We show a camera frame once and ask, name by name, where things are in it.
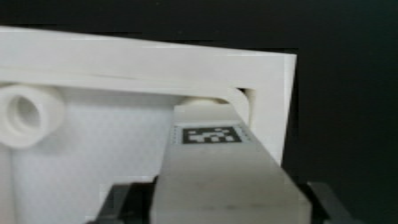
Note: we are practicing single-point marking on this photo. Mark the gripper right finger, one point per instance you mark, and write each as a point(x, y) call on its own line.
point(330, 210)

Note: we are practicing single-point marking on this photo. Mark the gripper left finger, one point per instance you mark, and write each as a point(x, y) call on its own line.
point(127, 205)

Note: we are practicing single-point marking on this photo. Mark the white desk top tray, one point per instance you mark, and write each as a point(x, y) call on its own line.
point(90, 91)

